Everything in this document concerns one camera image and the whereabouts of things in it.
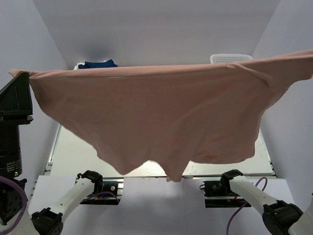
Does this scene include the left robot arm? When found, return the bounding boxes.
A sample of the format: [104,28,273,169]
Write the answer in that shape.
[0,72,103,235]

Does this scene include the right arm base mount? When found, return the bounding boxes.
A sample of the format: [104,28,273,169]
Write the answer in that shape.
[199,181,251,208]

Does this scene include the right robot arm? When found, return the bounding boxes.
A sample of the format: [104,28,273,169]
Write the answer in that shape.
[221,169,313,235]

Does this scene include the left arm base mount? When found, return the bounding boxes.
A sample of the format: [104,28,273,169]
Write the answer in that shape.
[80,179,123,206]

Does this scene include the white plastic basket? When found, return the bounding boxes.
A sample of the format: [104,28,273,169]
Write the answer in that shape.
[210,54,252,64]

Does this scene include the blue folded t-shirt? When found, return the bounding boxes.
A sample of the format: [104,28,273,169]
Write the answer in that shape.
[79,59,118,69]

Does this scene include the white folded t-shirt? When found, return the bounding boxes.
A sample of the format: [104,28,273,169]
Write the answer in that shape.
[73,63,85,70]

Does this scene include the pink t-shirt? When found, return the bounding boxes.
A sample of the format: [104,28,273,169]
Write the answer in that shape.
[8,49,313,183]

